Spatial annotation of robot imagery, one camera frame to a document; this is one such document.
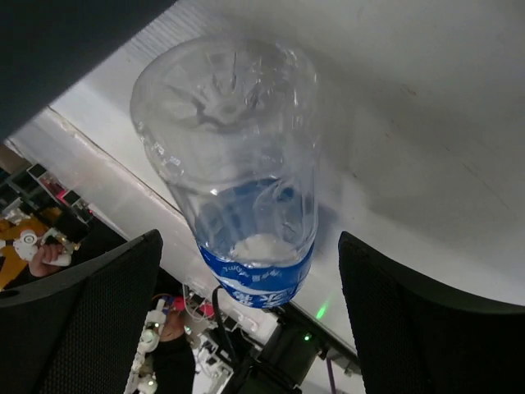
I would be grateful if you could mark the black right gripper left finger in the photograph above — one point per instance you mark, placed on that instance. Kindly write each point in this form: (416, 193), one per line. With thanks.
(77, 331)

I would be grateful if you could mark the person in background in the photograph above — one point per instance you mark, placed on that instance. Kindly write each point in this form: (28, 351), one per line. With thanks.
(173, 359)

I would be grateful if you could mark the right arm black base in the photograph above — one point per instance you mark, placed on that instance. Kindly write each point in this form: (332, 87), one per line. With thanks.
(285, 360)

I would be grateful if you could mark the blue label plastic bottle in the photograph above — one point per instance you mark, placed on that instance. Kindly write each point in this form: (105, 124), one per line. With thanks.
(225, 122)

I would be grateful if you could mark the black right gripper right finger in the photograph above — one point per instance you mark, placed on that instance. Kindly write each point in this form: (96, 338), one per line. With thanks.
(414, 334)

